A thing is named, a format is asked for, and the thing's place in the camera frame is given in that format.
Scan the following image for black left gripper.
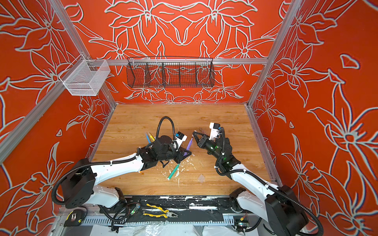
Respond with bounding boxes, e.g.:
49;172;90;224
158;145;192;163

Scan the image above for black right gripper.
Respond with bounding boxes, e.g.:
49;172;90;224
192;131;225;164

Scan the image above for yellow highlighter pen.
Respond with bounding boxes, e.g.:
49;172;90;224
148;133;155;142

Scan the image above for blue marker pen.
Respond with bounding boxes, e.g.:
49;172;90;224
146;132;151;144

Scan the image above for purple marker pen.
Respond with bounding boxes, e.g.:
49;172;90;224
184;138;193;155

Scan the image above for green marker pen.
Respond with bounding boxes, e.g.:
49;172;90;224
167;164;180;180

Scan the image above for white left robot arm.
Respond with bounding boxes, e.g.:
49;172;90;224
51;132;192;208

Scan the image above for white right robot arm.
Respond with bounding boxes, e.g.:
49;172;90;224
193;127;324;236

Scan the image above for clear pen cap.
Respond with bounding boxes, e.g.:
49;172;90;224
197;174;206;183

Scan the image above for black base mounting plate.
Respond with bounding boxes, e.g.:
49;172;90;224
100;194;258;223

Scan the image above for left black tape measure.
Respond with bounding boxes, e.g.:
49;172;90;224
64;209;87;227

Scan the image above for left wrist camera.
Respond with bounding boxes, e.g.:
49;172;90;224
174;131;187;147

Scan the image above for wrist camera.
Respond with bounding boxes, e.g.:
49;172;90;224
209;123;221;141
174;131;187;147

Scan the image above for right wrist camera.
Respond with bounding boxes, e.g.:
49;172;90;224
209;123;221;141

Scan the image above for yellow handled pliers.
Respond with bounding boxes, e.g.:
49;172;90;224
143;204;179;219

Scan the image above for grey slotted cable duct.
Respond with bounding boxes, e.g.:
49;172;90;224
81;215;235;227

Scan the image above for black wire mesh basket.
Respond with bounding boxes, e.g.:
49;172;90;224
126;57;215;89

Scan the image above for white wire mesh basket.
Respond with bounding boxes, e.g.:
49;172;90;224
59;55;110;96

